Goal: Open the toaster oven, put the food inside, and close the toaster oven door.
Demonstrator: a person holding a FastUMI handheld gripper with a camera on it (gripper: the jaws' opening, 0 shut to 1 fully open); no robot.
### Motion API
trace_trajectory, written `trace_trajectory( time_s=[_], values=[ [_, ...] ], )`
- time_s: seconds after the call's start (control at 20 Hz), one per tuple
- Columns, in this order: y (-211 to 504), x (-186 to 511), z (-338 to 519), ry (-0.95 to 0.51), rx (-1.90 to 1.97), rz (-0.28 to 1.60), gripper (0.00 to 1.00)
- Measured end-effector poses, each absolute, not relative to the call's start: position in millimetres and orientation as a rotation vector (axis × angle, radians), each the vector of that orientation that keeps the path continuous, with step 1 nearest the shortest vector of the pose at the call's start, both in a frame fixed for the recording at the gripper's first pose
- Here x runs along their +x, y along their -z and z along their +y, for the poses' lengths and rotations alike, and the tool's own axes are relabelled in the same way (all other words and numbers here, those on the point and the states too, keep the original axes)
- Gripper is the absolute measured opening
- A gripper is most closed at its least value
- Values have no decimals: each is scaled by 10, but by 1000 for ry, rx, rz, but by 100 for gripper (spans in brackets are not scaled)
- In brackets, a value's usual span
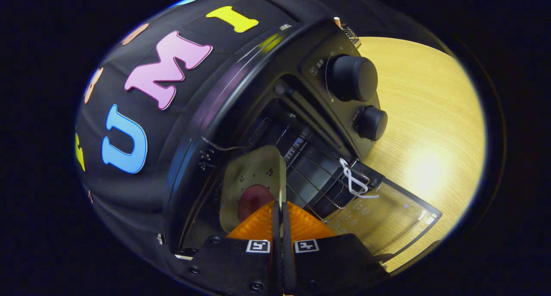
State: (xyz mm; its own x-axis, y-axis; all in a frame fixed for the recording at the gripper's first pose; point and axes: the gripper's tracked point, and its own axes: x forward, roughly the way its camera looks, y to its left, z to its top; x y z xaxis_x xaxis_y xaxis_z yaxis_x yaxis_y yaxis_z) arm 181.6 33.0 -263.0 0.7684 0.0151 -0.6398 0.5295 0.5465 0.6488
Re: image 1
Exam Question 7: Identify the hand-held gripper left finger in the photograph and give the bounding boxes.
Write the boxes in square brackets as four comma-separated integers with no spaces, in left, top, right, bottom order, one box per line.
[179,201,282,296]

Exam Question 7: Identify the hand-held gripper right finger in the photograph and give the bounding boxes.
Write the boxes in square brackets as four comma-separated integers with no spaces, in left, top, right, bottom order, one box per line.
[282,201,389,296]

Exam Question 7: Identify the pink round ham slice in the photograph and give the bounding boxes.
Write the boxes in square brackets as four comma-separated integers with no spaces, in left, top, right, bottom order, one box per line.
[237,184,274,222]

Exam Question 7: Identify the white square plate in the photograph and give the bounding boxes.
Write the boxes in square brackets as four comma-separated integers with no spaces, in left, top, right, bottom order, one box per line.
[219,145,287,233]

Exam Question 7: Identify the black toaster oven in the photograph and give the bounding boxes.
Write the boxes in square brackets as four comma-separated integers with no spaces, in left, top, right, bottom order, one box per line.
[163,18,443,273]

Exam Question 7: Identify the white cord loop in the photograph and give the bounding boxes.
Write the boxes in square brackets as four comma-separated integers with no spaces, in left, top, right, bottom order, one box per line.
[339,158,380,199]

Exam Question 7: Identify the metal wire holder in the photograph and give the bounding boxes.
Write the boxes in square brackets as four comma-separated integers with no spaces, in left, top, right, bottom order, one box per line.
[340,23,362,48]

